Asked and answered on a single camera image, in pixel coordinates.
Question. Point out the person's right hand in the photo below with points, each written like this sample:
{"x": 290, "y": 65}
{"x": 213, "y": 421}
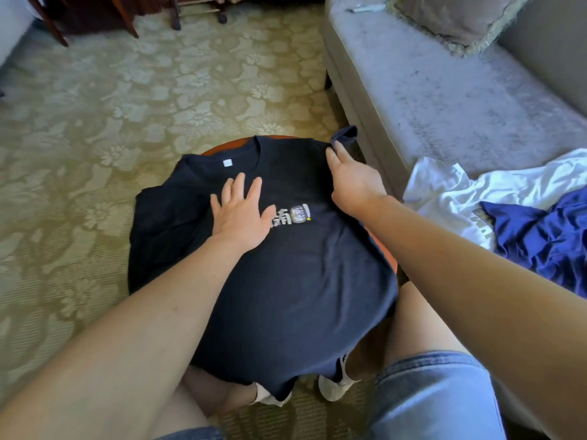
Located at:
{"x": 356, "y": 186}

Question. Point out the person's left hand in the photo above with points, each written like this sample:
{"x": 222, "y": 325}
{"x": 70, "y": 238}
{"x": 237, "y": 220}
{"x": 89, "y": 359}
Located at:
{"x": 240, "y": 222}

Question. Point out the pile of clothes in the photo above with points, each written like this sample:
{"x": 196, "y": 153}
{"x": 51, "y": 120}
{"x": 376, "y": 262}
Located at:
{"x": 449, "y": 192}

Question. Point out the navy T-shirt white chest emblem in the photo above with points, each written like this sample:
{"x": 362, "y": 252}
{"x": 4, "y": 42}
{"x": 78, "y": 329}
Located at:
{"x": 293, "y": 307}

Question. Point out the person's left forearm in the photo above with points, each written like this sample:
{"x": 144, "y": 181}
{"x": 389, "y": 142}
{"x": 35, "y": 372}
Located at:
{"x": 110, "y": 353}

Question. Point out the person's right forearm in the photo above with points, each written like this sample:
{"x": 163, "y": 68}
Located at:
{"x": 495, "y": 288}

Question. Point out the person's right leg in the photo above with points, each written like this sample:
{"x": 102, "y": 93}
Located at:
{"x": 417, "y": 325}

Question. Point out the round wooden table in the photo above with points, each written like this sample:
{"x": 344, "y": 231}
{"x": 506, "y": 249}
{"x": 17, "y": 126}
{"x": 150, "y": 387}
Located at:
{"x": 229, "y": 144}

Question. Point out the grey velvet chaise sofa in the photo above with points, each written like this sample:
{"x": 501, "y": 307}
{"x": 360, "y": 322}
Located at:
{"x": 431, "y": 87}

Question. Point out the white sneaker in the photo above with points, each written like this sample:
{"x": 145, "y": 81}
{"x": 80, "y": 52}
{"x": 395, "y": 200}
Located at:
{"x": 271, "y": 397}
{"x": 335, "y": 387}

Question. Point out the small white flat object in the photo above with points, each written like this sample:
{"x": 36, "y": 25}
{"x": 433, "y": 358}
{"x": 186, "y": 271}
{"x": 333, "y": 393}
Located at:
{"x": 367, "y": 7}

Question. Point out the brown fringed cushion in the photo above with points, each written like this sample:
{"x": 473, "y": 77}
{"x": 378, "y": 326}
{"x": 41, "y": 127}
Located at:
{"x": 459, "y": 15}

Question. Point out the black valet stand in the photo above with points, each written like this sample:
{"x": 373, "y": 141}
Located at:
{"x": 197, "y": 9}

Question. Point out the blue denim shorts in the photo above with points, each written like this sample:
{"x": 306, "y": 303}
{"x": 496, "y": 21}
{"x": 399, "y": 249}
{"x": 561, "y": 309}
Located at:
{"x": 436, "y": 398}

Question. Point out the dark wooden nightstand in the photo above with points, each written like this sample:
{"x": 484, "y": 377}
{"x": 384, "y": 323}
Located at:
{"x": 82, "y": 9}

